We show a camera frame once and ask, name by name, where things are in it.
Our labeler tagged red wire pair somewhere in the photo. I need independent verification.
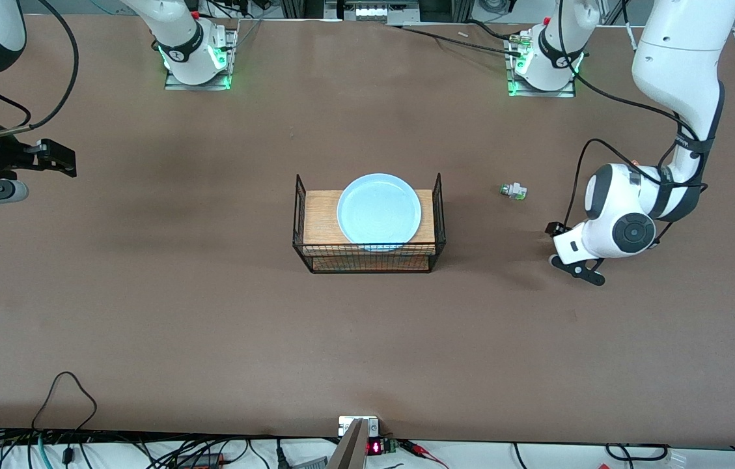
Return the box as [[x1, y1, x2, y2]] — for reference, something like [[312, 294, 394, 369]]
[[400, 440, 450, 469]]

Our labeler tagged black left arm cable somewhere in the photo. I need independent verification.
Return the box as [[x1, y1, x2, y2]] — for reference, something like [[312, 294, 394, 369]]
[[558, 0, 710, 227]]

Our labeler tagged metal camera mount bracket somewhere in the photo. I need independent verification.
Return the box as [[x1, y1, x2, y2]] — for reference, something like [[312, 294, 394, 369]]
[[328, 416, 381, 469]]

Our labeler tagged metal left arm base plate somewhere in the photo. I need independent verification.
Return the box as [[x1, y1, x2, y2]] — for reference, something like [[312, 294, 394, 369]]
[[506, 27, 577, 98]]

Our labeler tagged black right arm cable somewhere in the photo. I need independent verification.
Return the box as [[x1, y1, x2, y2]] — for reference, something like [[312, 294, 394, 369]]
[[0, 0, 80, 136]]

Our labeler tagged light blue round plate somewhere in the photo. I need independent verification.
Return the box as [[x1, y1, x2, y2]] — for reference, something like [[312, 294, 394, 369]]
[[337, 173, 422, 253]]

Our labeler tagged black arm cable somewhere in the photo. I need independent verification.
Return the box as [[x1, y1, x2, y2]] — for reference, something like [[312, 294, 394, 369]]
[[0, 0, 80, 136], [558, 0, 710, 227]]

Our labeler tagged black coiled cable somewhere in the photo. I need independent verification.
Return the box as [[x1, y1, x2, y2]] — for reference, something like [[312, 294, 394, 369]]
[[604, 442, 671, 464]]

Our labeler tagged long black table cable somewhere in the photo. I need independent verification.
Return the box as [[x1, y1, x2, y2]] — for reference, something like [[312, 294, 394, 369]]
[[388, 25, 524, 55]]

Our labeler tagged black wire rack wooden shelf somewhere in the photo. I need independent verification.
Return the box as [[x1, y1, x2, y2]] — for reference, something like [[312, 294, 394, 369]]
[[292, 173, 447, 274]]

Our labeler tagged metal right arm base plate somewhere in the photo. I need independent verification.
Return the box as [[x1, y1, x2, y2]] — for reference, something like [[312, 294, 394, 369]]
[[164, 25, 239, 91]]

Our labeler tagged black power adapter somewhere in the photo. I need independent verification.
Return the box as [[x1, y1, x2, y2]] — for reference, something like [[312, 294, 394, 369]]
[[175, 451, 226, 469]]

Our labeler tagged white power strip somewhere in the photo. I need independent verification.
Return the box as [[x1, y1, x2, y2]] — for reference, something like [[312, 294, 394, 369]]
[[354, 5, 402, 20]]

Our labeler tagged black looped cable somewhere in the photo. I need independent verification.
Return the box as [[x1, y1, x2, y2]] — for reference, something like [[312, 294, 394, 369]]
[[31, 371, 98, 434]]

